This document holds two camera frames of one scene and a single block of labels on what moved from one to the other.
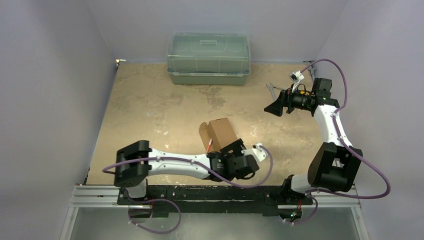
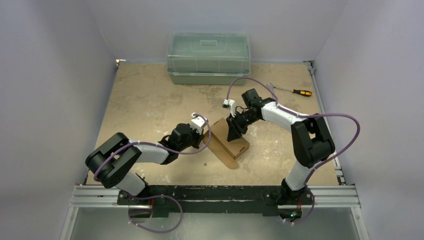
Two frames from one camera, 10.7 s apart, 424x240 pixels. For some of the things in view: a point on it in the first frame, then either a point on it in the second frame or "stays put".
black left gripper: [236, 147] -> [199, 138]
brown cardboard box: [220, 130] stays put
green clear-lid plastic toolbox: [208, 58] stays put
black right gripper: [286, 101] -> [239, 122]
